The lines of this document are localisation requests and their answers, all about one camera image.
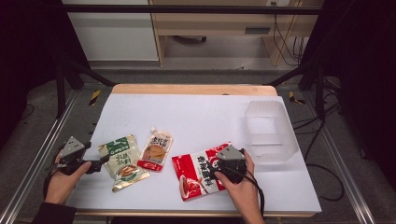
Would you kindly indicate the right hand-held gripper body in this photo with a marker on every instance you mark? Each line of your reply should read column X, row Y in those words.
column 232, row 157

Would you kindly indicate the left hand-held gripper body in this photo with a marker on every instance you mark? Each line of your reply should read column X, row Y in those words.
column 72, row 146

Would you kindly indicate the red and white seasoning packet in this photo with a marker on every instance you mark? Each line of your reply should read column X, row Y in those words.
column 194, row 174

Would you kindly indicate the green and white food packet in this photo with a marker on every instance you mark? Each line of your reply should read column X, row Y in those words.
column 123, row 161

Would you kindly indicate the clear plastic container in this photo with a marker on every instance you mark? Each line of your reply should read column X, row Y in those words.
column 269, row 130

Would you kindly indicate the spout pouch with red base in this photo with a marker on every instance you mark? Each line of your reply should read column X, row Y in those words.
column 155, row 151

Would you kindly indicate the person's right hand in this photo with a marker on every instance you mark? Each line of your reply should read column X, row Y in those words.
column 241, row 191

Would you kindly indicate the person's left hand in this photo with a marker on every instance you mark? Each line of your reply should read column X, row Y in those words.
column 63, row 186

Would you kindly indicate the yellow and black tape strip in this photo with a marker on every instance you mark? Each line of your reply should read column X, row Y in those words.
column 95, row 97
column 294, row 98

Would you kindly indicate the white table sheet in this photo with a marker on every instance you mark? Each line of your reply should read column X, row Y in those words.
column 186, row 118

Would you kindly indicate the black metal stand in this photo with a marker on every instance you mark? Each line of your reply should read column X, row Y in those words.
column 70, row 77
column 313, row 81

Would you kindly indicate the wooden table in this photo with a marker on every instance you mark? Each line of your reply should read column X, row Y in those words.
column 186, row 89

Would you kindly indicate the white cabinet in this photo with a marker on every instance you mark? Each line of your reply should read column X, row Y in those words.
column 115, row 34

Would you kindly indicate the light wooden desk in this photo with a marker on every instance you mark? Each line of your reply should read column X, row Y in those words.
column 218, row 23

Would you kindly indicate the aluminium rail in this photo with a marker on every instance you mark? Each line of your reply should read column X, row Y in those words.
column 37, row 155
column 342, row 174

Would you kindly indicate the black horizontal frame bar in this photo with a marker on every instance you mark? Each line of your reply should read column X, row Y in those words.
column 186, row 9

